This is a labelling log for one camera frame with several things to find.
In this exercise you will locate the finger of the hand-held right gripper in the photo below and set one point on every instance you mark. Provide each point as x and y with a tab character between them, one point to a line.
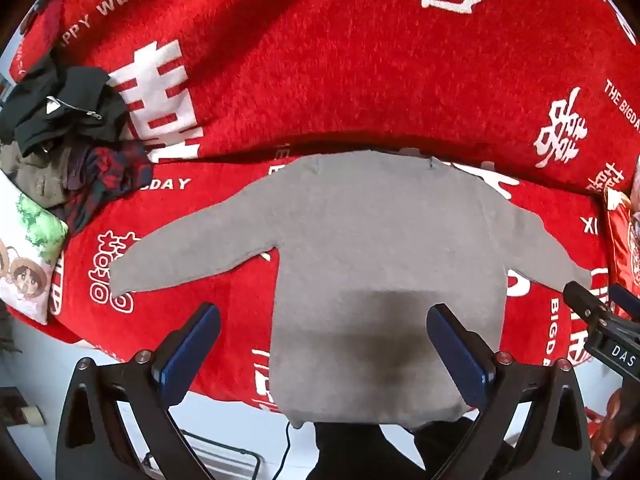
625	300
582	302

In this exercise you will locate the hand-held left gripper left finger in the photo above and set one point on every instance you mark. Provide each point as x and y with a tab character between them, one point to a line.
192	345

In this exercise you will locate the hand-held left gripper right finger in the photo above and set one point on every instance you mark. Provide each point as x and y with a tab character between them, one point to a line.
455	347

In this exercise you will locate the grey knit sweater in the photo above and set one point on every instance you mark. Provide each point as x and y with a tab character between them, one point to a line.
370	240

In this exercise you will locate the red patterned bag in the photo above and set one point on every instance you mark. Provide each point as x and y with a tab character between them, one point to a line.
622	245

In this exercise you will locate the red beaded decoration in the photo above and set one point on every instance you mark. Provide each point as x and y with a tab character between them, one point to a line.
602	435

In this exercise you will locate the white plastic box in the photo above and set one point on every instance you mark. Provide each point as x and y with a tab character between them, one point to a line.
210	455

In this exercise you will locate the person's black pants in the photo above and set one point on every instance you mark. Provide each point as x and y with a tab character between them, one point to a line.
380	452

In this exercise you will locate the cartoon print pillow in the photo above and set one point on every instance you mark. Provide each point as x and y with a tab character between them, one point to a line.
25	270

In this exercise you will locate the dark plaid garment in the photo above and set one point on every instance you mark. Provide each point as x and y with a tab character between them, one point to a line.
110	170

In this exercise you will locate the olive garment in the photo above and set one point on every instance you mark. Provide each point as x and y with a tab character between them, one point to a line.
35	175

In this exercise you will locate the black garment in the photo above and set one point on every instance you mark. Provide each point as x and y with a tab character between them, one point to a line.
75	95

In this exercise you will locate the red printed blanket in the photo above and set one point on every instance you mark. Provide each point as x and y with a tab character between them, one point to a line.
350	85

